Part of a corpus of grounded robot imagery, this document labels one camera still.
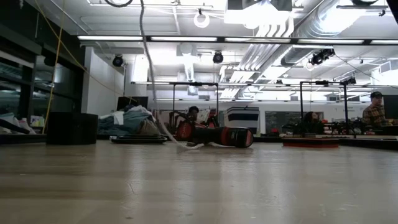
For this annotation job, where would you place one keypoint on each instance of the person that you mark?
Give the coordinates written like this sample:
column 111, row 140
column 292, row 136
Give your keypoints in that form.
column 193, row 112
column 311, row 118
column 374, row 115

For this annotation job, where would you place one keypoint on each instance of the white blue cabinet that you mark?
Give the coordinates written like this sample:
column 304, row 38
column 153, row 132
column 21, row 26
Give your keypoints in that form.
column 242, row 124

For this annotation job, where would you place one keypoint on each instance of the black hanging spotlight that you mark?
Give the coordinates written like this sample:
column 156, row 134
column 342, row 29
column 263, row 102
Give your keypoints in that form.
column 117, row 61
column 218, row 58

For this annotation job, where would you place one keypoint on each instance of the black display screen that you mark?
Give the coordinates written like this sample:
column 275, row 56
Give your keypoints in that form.
column 132, row 102

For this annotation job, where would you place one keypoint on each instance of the pile of cloths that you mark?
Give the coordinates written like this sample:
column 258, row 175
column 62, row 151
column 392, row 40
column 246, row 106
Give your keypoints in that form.
column 130, row 121

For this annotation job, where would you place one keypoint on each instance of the red square tray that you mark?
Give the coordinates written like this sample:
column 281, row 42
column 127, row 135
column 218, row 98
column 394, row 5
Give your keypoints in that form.
column 311, row 144

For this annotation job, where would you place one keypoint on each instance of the pile of plastic bags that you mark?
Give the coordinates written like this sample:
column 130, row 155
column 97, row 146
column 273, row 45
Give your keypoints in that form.
column 9, row 119

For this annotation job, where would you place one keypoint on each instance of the black monitor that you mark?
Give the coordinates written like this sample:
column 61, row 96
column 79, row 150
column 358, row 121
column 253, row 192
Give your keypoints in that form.
column 391, row 107

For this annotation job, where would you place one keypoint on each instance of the black robot station frame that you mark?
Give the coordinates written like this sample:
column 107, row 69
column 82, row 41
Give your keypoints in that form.
column 196, row 83
column 345, row 105

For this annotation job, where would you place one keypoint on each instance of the black aluminium rig frame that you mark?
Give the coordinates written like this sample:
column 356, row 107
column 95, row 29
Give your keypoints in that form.
column 220, row 39

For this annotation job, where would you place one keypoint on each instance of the grey duct tape roll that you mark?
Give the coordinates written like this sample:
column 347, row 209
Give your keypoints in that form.
column 71, row 129

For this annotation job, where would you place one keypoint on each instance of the black ceiling camera mount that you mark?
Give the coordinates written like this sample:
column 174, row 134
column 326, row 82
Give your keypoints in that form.
column 321, row 56

